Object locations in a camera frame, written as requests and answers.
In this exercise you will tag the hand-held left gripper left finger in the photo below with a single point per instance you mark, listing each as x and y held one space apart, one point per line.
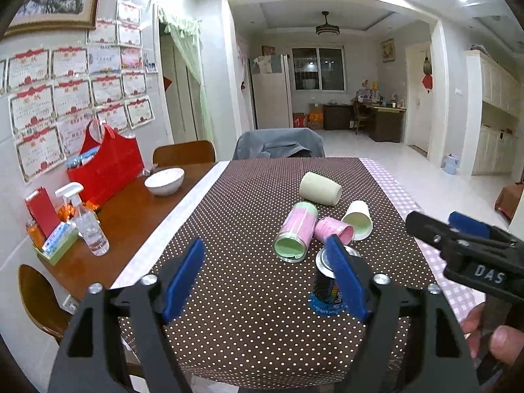
182 284

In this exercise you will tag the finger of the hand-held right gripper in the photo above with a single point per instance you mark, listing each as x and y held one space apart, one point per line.
468 223
425 226

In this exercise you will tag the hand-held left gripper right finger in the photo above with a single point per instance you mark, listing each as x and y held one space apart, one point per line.
347 282

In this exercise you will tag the dark printed metal cup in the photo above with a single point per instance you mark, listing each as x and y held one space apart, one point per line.
323 290

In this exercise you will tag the small pink cup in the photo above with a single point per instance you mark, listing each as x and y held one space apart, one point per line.
329 229

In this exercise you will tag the white cup with green inside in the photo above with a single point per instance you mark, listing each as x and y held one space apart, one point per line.
359 221

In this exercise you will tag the pink and green striped cup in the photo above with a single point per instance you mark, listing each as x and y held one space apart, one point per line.
297 233

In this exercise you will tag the cream cup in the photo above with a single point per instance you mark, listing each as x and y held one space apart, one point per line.
319 188

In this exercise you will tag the person's right hand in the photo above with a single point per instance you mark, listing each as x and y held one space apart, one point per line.
507 344

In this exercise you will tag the brown furniture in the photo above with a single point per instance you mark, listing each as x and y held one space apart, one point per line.
511 200

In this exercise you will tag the brown polka-dot tablecloth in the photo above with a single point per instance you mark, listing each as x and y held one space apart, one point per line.
245 294

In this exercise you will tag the white door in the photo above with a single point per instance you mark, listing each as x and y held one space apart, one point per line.
417 123

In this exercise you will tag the clear spray bottle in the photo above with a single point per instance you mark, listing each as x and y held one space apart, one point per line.
92 229

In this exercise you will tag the white bowl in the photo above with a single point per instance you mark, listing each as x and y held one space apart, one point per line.
163 180

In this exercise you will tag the dark wooden desk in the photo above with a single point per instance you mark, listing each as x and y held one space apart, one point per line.
387 125

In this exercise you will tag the dark desk chair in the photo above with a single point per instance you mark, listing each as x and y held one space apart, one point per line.
360 118

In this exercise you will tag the green tissue box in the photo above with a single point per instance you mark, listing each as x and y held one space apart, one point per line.
59 243

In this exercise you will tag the wooden chair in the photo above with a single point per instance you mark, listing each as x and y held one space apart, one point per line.
41 299
184 153

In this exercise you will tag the dark low cabinet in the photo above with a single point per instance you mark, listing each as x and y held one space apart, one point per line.
337 116

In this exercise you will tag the red bag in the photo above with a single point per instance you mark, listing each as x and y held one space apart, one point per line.
110 163

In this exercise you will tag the red hanging ornament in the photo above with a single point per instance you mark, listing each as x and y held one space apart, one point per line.
427 82

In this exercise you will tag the orange cardboard box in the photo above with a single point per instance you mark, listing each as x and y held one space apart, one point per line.
316 118

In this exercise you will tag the orange bottle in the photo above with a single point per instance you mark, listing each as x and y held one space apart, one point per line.
35 235

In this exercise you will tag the grey jacket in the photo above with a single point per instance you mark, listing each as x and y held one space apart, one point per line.
278 141

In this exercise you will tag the red cardboard box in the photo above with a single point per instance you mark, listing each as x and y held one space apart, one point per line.
300 120

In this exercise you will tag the window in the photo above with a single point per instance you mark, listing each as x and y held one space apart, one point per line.
318 69

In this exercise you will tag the white refrigerator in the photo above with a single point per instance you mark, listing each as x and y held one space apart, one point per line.
270 98

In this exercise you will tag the green curtain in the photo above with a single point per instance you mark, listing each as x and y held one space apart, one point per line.
196 69

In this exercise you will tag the ceiling lamp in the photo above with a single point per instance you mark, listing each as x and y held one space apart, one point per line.
327 29

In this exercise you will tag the wall socket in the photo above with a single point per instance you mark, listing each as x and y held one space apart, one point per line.
72 303

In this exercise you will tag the white wall cabinet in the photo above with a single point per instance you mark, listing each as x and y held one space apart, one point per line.
495 110

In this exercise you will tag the small framed wall picture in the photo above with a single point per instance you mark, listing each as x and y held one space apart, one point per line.
387 50

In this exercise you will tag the group of wall certificates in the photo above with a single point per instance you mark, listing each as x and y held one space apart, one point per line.
73 90

